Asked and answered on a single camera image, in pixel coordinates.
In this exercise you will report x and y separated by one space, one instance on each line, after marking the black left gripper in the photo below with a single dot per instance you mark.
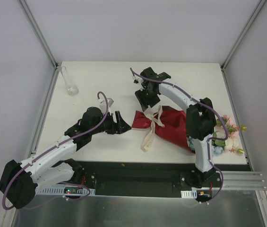
115 123

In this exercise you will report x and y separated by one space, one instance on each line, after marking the white slotted cable duct left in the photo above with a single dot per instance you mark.
66 190

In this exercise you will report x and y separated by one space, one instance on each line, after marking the cream ribbon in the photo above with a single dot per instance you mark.
155 120

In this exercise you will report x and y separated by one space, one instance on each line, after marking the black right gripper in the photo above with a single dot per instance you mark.
147 96

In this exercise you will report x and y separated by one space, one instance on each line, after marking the white slotted cable duct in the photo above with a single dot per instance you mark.
196 193
66 190

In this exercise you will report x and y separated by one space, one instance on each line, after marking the white slotted cable duct right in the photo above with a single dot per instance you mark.
196 193

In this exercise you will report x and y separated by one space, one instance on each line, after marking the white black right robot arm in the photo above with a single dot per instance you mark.
200 117

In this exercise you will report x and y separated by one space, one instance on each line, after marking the aluminium frame post left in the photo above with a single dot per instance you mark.
38 33

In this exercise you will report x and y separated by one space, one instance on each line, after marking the clear glass flask vase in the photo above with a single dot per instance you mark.
71 87

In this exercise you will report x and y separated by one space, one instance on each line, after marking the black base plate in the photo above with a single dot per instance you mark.
158 180

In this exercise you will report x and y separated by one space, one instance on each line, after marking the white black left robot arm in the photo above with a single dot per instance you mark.
21 181

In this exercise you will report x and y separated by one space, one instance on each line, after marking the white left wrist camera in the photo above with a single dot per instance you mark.
102 104

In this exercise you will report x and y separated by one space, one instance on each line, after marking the aluminium frame post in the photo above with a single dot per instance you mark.
38 33
252 18

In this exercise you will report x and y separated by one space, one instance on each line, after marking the aluminium rail right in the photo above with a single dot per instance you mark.
243 180

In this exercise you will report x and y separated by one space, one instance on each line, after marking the aluminium frame post right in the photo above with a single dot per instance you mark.
252 18

